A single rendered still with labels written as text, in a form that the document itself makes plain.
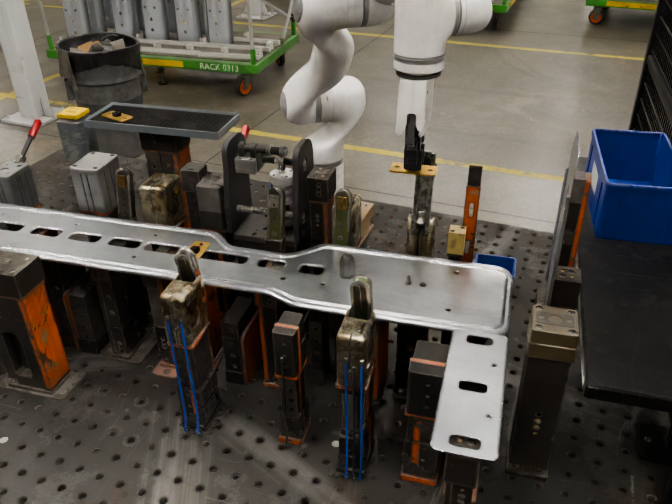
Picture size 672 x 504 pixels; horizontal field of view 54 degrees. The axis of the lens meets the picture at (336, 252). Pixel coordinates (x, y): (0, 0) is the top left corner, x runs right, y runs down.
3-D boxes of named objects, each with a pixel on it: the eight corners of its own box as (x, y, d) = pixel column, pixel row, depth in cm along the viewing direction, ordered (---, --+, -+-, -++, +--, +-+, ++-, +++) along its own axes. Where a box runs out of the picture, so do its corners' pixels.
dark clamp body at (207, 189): (202, 320, 172) (181, 188, 152) (222, 291, 183) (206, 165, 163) (240, 327, 170) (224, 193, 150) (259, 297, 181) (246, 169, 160)
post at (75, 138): (89, 263, 196) (53, 121, 173) (103, 250, 202) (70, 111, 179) (111, 266, 194) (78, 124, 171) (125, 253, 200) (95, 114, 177)
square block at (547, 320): (504, 474, 129) (530, 329, 110) (506, 443, 136) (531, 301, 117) (547, 482, 128) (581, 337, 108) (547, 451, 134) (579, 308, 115)
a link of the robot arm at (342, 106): (297, 153, 195) (293, 74, 182) (358, 145, 199) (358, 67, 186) (307, 171, 186) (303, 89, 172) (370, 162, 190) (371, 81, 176)
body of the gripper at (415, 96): (401, 54, 114) (399, 116, 120) (390, 72, 106) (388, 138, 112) (445, 57, 113) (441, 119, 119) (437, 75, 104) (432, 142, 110)
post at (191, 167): (199, 304, 178) (178, 168, 157) (207, 294, 182) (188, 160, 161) (216, 307, 177) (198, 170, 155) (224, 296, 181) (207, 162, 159)
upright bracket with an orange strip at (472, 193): (449, 356, 159) (468, 166, 132) (449, 352, 160) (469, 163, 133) (461, 358, 158) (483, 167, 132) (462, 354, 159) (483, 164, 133)
